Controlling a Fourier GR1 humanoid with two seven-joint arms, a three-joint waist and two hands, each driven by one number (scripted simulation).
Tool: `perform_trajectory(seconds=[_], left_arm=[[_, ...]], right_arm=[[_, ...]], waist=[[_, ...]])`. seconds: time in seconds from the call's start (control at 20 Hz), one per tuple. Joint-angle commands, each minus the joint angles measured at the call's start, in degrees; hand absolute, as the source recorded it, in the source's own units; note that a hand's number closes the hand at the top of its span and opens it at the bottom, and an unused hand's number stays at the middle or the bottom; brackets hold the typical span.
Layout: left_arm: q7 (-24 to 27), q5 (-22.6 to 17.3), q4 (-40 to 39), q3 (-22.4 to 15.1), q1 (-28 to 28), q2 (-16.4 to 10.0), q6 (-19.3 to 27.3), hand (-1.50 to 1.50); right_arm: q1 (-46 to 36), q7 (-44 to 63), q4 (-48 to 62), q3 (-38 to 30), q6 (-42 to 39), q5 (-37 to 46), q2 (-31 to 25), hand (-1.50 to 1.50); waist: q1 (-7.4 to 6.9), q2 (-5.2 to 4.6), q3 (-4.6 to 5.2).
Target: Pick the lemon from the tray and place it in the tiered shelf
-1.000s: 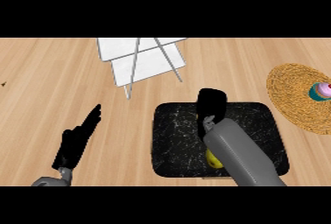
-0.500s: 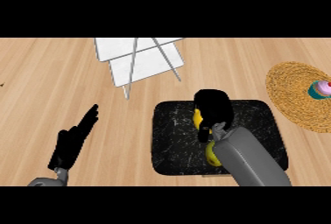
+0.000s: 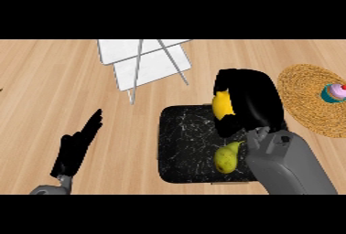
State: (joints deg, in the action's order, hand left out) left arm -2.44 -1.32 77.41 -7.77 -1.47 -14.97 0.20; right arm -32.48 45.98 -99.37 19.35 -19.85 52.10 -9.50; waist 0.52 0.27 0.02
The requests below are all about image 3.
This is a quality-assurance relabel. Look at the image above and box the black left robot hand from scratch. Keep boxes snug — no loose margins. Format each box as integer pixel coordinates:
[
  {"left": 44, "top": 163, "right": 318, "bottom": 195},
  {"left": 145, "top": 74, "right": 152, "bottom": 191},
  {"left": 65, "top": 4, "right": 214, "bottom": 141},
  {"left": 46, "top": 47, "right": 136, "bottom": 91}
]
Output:
[{"left": 49, "top": 108, "right": 104, "bottom": 179}]

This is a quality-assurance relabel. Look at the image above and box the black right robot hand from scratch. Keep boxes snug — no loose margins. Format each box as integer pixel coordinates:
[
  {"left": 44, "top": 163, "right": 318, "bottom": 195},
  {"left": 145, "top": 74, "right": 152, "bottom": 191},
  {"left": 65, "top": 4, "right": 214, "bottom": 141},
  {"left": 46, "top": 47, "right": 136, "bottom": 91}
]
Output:
[{"left": 213, "top": 69, "right": 288, "bottom": 139}]

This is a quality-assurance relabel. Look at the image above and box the yellow lemon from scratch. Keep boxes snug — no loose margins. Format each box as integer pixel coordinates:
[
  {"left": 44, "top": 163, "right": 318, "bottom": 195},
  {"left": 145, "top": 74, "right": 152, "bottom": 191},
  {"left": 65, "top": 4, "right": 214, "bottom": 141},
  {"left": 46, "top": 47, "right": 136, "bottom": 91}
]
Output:
[{"left": 211, "top": 90, "right": 237, "bottom": 122}]

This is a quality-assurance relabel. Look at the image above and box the black marble tray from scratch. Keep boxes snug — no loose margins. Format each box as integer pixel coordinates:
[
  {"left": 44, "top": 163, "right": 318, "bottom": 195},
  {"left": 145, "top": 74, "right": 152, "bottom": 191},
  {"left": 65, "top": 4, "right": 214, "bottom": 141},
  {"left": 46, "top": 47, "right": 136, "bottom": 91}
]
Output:
[{"left": 155, "top": 104, "right": 290, "bottom": 185}]

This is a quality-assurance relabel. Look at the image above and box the white tiered shelf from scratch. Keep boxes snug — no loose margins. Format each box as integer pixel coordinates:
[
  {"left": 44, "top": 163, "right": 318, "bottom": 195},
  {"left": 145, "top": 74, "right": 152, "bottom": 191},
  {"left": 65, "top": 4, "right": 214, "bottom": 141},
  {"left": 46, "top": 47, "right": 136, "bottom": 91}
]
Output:
[{"left": 96, "top": 39, "right": 195, "bottom": 106}]

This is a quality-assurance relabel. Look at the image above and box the round woven wicker placemat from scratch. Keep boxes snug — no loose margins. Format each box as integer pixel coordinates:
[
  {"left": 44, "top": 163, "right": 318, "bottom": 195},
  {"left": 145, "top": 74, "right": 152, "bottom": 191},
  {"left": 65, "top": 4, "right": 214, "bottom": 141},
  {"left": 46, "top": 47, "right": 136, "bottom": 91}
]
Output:
[{"left": 275, "top": 63, "right": 346, "bottom": 139}]

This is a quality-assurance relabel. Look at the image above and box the pink frosted cupcake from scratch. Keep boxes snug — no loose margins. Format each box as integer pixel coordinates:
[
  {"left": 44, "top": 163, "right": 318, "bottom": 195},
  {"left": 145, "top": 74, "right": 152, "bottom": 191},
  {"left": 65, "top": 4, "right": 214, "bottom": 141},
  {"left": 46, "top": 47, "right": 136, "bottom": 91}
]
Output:
[{"left": 319, "top": 83, "right": 346, "bottom": 104}]

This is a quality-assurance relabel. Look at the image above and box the yellow-green pear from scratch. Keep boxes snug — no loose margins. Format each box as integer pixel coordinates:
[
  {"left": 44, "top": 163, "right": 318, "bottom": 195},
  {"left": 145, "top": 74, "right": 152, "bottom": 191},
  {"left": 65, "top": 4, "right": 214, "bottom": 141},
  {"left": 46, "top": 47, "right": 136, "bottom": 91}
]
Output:
[{"left": 213, "top": 140, "right": 245, "bottom": 175}]

